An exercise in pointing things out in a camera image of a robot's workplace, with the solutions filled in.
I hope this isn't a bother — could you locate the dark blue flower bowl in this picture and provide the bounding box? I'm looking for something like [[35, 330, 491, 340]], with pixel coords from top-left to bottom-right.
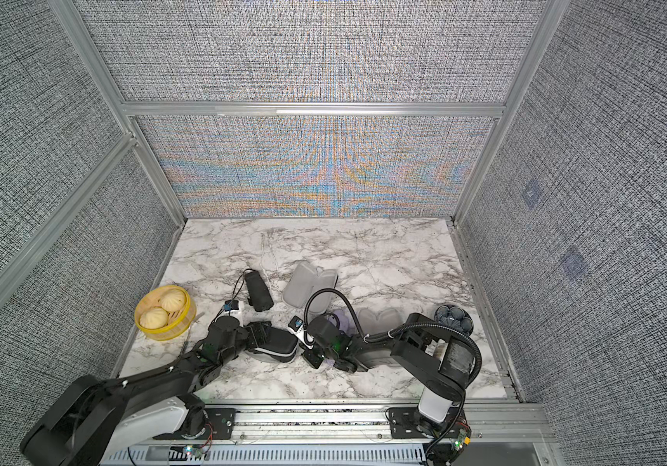
[[434, 304, 474, 337]]

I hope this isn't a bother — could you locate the open grey umbrella case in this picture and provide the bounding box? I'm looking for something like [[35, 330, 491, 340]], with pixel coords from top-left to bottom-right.
[[282, 260, 339, 318], [357, 308, 405, 335]]

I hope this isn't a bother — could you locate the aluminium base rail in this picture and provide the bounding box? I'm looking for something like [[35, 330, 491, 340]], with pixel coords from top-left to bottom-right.
[[101, 399, 565, 465]]

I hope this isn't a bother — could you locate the lilac umbrella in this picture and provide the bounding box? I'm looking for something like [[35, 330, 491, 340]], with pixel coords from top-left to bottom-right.
[[324, 309, 352, 367]]

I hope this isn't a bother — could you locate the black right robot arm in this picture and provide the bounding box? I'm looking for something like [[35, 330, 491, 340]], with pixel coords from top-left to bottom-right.
[[302, 314, 483, 438]]

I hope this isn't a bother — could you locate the yellow bamboo steamer basket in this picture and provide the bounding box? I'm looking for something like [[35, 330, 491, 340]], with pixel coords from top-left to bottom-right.
[[134, 285, 197, 341]]

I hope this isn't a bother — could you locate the black right corrugated cable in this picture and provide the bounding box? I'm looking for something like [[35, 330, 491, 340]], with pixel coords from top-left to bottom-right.
[[301, 287, 483, 397]]

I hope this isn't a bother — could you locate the white steamed bun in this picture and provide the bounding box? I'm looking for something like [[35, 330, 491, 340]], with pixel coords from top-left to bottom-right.
[[139, 307, 168, 330], [159, 289, 186, 314]]

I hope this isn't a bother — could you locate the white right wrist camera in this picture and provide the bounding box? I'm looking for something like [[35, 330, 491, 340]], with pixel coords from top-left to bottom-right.
[[288, 316, 312, 349]]

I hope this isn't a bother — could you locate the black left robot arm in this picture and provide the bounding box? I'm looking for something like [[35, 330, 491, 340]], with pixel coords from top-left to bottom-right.
[[19, 316, 271, 465]]

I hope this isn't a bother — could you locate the black left camera cable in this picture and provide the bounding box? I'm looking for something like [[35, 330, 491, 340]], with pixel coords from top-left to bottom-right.
[[216, 269, 253, 318]]

